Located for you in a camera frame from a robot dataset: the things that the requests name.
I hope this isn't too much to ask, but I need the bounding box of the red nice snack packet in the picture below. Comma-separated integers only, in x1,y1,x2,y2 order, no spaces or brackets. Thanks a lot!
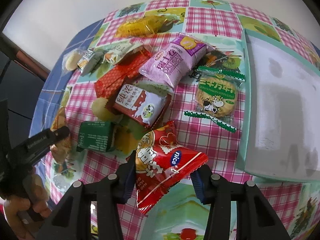
135,121,208,215

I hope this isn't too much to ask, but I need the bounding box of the clear packet round rice cracker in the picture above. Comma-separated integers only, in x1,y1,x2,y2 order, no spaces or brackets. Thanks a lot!
62,49,84,73

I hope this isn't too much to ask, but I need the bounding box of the red patterned snack packet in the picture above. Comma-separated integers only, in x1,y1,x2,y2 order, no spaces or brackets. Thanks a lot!
94,46,152,99

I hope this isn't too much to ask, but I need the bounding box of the person left hand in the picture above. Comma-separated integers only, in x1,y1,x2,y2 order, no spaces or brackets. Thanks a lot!
3,174,52,239

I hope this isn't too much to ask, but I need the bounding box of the blue checked tablecloth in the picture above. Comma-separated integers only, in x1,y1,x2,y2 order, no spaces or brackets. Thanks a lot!
29,20,103,137

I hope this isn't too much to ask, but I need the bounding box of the dark green snack packet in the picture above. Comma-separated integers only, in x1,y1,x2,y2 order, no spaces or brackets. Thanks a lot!
76,121,116,153

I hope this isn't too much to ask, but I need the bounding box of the red white milk biscuit packet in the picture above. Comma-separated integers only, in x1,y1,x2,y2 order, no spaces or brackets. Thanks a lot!
113,83,171,128

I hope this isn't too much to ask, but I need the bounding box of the mint green shallow box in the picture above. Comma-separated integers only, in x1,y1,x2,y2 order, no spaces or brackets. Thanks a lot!
236,29,319,182

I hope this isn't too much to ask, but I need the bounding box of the green cow biscuit packet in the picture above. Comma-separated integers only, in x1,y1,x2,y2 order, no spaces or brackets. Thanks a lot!
184,66,245,133

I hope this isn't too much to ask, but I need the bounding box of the green white cracker packet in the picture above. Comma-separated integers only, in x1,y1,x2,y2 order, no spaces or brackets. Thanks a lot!
77,49,104,76

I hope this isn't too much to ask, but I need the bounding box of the white leafy snack packet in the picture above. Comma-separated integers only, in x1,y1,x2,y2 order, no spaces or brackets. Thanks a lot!
103,41,143,65

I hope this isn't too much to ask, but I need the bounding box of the pink swiss roll packet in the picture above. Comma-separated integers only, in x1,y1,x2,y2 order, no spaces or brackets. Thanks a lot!
139,33,215,89

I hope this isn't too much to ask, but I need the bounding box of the yellow cake packet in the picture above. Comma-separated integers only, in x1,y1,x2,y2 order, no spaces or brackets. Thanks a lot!
115,15,180,38

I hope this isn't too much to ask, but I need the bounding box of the dark wooden door frame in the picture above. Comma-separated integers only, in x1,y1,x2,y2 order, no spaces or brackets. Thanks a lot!
1,33,50,81

